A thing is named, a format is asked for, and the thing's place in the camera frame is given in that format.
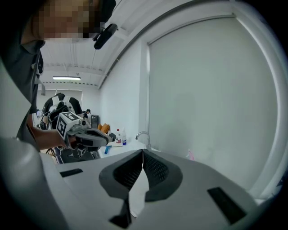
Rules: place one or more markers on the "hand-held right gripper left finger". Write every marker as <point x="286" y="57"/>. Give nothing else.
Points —
<point x="85" y="191"/>

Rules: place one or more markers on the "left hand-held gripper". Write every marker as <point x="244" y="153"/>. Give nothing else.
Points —
<point x="67" y="121"/>

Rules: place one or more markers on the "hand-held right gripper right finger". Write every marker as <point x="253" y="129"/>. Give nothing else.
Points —
<point x="191" y="195"/>

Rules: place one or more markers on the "pink soap bottle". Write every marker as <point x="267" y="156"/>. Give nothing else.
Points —
<point x="191" y="155"/>

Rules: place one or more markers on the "person's left forearm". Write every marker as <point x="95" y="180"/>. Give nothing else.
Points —
<point x="45" y="137"/>

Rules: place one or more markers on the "white bottle red cap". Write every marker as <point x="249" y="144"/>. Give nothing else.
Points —
<point x="118" y="138"/>

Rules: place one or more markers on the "white bottle blue label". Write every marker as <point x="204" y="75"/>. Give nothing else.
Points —
<point x="124" y="138"/>

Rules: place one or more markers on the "person's left hand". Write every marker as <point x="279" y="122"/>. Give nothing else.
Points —
<point x="72" y="142"/>

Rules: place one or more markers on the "orange chair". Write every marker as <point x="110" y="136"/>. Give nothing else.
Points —
<point x="104" y="128"/>

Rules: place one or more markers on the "black white striped cloth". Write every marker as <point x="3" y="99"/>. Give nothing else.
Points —
<point x="111" y="136"/>

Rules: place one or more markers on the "black tall cabinet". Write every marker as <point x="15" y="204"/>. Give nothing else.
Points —
<point x="95" y="122"/>

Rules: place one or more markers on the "white sink vanity cabinet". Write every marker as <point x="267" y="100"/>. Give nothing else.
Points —
<point x="132" y="146"/>

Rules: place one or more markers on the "chrome faucet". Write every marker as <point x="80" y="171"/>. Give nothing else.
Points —
<point x="148" y="140"/>

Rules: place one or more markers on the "ceiling light bar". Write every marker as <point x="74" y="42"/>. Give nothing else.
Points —
<point x="66" y="78"/>

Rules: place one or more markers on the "person's dark shirt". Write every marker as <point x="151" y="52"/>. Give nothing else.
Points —
<point x="20" y="74"/>

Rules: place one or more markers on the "grey window blind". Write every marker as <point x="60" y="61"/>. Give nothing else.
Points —
<point x="202" y="89"/>

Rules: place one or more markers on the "person's head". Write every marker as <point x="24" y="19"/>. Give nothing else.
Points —
<point x="63" y="20"/>

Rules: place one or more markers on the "black head camera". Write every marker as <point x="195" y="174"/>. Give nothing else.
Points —
<point x="104" y="37"/>

